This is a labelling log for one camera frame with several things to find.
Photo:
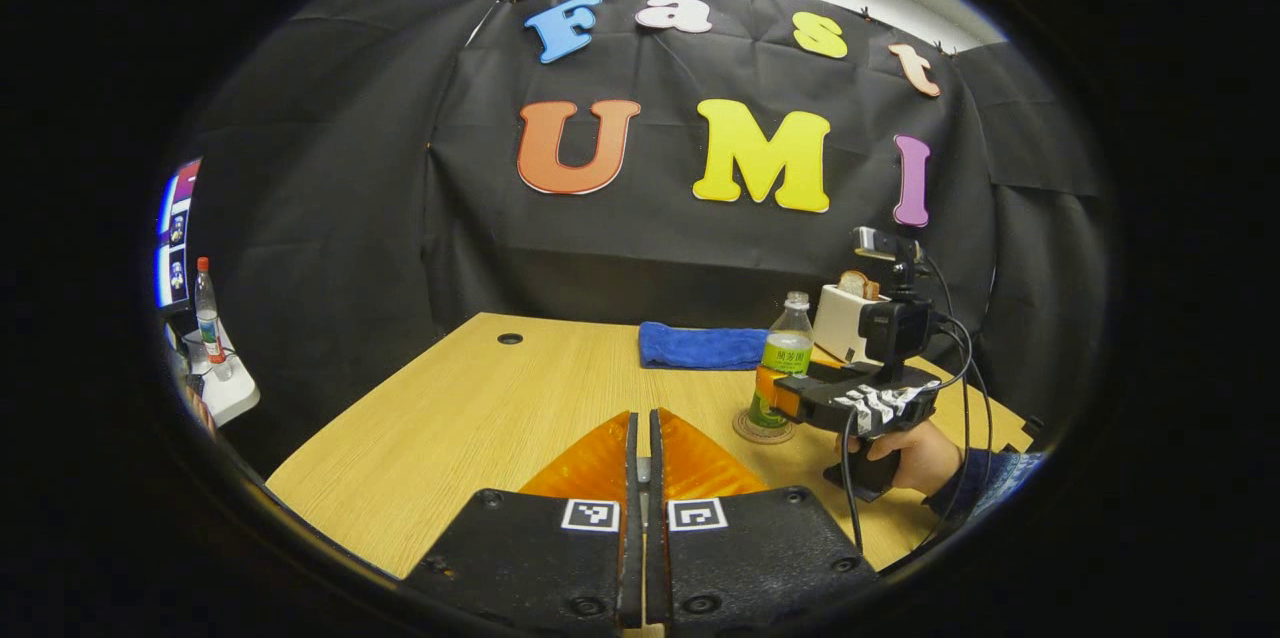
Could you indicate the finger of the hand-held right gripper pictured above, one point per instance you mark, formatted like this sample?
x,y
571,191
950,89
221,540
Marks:
x,y
770,388

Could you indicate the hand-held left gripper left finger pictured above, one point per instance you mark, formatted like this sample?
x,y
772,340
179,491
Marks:
x,y
631,558

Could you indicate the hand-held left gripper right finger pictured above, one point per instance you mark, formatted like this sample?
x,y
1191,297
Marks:
x,y
657,558

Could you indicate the green label water bottle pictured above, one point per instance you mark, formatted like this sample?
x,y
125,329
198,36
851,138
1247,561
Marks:
x,y
790,348

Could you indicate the round brown coaster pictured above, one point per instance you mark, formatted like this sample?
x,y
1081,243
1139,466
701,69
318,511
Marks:
x,y
765,436

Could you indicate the red cap plastic bottle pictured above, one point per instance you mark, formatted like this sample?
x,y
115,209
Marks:
x,y
208,323

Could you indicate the toasted bread slice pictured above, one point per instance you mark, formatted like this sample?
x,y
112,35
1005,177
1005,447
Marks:
x,y
858,285

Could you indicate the white toaster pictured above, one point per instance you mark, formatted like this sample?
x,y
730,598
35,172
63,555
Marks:
x,y
835,323

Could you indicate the blue towel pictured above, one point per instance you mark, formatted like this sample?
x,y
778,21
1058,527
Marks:
x,y
700,346

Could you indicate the white side table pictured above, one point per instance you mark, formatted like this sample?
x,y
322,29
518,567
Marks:
x,y
235,398

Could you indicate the computer monitor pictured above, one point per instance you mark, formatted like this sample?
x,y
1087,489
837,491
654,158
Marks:
x,y
175,238

